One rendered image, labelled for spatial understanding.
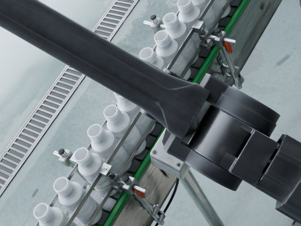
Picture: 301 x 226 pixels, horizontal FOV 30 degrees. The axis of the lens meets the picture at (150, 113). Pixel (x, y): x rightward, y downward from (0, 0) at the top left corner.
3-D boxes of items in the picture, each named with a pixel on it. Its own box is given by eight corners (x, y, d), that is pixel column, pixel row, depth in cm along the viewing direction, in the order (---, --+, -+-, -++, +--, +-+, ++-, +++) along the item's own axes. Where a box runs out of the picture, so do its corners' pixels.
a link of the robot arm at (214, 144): (267, 194, 60) (293, 151, 60) (185, 146, 61) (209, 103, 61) (260, 184, 69) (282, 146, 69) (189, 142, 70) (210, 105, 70)
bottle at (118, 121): (128, 160, 143) (101, 125, 130) (122, 143, 146) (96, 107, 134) (149, 150, 142) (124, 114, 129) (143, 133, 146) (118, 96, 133)
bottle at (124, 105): (154, 136, 144) (130, 99, 132) (133, 138, 146) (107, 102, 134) (157, 116, 147) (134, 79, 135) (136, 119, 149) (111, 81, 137)
